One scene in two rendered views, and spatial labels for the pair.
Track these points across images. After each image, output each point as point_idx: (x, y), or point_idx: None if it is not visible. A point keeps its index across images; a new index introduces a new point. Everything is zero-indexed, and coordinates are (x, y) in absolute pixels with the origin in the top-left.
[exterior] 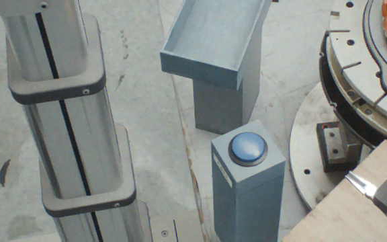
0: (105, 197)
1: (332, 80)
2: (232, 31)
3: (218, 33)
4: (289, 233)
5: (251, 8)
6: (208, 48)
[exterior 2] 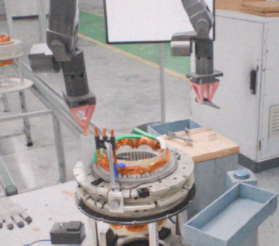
0: None
1: (190, 193)
2: (232, 214)
3: (241, 215)
4: (235, 146)
5: (218, 221)
6: (248, 210)
